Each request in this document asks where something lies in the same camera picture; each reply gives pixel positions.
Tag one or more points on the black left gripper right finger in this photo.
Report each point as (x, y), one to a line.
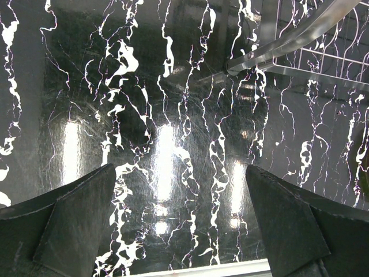
(305, 234)

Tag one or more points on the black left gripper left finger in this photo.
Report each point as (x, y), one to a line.
(58, 233)

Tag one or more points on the stainless steel dish rack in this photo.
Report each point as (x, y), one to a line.
(318, 40)

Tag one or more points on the aluminium frame rail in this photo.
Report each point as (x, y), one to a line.
(246, 268)

